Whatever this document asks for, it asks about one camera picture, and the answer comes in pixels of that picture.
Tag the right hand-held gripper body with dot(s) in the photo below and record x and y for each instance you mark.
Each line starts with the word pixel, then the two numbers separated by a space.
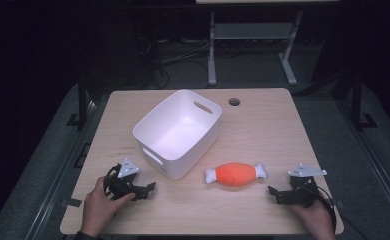
pixel 303 188

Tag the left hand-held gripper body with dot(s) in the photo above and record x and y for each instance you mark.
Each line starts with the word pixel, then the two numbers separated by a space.
pixel 122 182

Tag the orange plush bone toy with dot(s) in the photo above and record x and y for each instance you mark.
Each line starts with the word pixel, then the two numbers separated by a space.
pixel 235 174

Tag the white plastic basket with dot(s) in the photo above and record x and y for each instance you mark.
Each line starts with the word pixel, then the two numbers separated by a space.
pixel 179 133

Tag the person's right hand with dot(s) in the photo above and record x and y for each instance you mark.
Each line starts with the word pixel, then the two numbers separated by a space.
pixel 316 220

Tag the person's left hand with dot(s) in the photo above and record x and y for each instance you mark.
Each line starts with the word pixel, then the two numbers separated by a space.
pixel 98 208

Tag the grey tape strip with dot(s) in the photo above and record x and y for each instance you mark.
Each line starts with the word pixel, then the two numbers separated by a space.
pixel 72 202

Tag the black metal stand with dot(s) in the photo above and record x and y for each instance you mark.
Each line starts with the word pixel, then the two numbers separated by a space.
pixel 358 100
pixel 82 100

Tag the white metal stand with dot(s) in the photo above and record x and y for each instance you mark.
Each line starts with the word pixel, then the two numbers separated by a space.
pixel 249 31

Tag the metal floor rail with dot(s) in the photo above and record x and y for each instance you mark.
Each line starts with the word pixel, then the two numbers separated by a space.
pixel 63 173
pixel 373 160

